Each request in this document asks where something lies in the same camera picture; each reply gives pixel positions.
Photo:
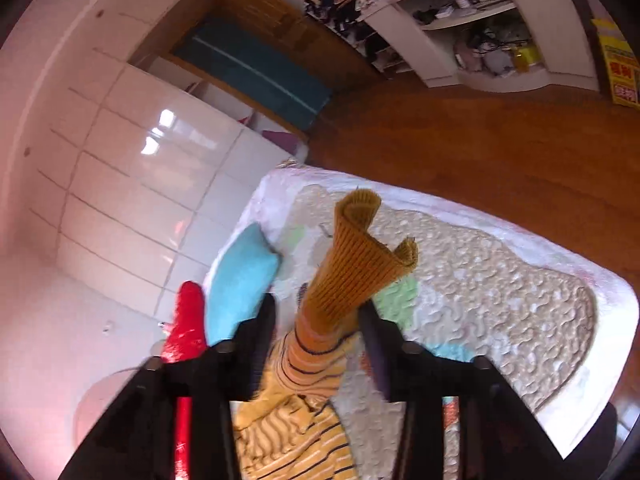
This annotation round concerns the quilted patchwork bed blanket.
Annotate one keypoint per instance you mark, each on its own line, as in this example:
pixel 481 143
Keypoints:
pixel 500 285

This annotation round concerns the yellow poster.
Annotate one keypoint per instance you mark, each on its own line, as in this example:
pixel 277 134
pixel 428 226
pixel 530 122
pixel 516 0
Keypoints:
pixel 620 70

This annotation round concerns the yellow striped knit sweater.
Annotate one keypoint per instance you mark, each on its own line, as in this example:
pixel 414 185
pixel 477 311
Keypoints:
pixel 345 270

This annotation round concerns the yellow jar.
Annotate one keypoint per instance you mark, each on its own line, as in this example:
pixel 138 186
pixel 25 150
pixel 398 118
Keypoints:
pixel 525 58

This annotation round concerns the white glossy wardrobe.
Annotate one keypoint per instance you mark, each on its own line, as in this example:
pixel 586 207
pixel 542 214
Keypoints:
pixel 125 160

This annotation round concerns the white shelf unit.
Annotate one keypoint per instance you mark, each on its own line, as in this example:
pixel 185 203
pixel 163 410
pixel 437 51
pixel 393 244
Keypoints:
pixel 440 67

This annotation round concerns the wooden door frame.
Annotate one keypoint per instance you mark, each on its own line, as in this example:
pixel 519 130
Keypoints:
pixel 280 10

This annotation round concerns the light blue pillow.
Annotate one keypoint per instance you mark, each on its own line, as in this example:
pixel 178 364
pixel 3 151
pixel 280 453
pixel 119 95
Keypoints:
pixel 240 280

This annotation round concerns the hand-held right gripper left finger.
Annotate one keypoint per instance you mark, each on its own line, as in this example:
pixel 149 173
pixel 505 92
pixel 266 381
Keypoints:
pixel 261 342

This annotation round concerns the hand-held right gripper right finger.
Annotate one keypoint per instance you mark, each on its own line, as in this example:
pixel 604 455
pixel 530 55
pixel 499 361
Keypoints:
pixel 376 357

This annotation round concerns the red blanket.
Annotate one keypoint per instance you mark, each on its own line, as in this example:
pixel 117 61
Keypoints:
pixel 187 320

